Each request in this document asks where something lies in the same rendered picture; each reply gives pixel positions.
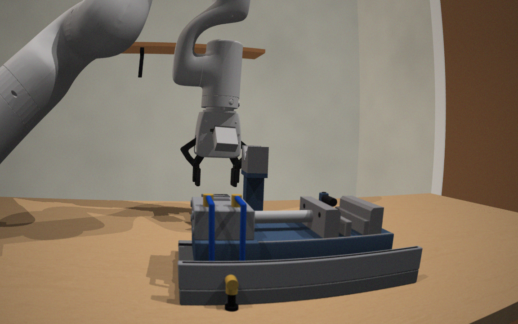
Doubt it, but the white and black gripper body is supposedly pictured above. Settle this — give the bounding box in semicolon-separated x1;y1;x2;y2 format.
194;109;241;158

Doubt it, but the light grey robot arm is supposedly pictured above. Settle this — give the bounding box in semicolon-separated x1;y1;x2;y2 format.
0;0;250;164

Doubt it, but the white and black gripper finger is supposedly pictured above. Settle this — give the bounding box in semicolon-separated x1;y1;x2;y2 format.
180;138;204;186
230;141;246;187

